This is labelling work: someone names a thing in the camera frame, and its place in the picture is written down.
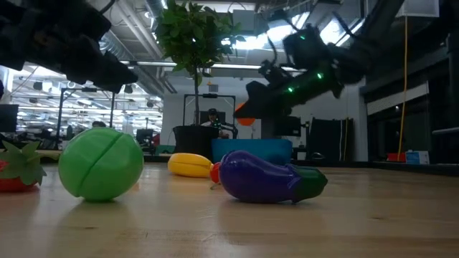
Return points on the red toy strawberry green leaves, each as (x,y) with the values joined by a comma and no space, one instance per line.
(25,165)

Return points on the purple toy eggplant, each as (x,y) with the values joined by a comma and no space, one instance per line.
(258,179)

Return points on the red box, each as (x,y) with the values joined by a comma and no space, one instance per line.
(396,157)

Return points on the small red toy cherry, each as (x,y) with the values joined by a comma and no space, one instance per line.
(214,172)

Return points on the dark wall screen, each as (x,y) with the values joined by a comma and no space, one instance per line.
(283,129)

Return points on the white and blue box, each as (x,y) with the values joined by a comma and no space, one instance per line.
(417,157)

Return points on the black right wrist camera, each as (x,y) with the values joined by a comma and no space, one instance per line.
(272,71)

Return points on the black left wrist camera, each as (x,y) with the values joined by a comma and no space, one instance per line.
(91,21)

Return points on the green round toy cabbage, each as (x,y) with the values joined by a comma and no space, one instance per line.
(114,172)

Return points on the person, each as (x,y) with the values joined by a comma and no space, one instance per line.
(212,114)
(99,124)

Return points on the background black robot arm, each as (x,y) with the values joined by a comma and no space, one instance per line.
(229,128)

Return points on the black background station frame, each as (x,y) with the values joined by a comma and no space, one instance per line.
(209,95)

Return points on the green potted plant black pot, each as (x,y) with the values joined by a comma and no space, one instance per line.
(195,36)

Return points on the black tall stand frame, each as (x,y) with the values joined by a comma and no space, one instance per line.
(60,114)

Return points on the grey wall vent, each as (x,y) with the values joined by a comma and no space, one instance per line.
(213,88)

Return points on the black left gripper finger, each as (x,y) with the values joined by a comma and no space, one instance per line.
(100,70)

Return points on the black standing panels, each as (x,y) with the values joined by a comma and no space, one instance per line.
(330,139)

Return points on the yellow toy banana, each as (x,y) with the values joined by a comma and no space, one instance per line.
(190,165)

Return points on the teal plastic tupperware container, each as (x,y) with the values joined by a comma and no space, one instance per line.
(251,147)

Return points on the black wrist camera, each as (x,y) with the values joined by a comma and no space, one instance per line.
(272,71)
(91,21)

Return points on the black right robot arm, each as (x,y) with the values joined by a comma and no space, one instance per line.
(373,32)

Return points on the small dark office monitor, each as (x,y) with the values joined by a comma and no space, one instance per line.
(144,135)

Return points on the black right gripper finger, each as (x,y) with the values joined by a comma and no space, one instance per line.
(261,104)

